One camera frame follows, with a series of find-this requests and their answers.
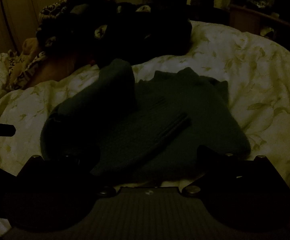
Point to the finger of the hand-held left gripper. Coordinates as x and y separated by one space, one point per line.
2 129

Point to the white leaf-print duvet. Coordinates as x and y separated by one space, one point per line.
247 80

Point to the dark green knit sweater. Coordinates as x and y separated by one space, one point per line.
160 120

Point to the wooden bed frame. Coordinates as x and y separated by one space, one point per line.
255 20

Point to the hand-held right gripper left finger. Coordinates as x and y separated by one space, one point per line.
84 155

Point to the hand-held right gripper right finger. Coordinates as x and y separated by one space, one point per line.
207 155

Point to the orange plush toy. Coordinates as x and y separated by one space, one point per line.
31 45

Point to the pile of dark clothes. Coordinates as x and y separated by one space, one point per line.
134 30

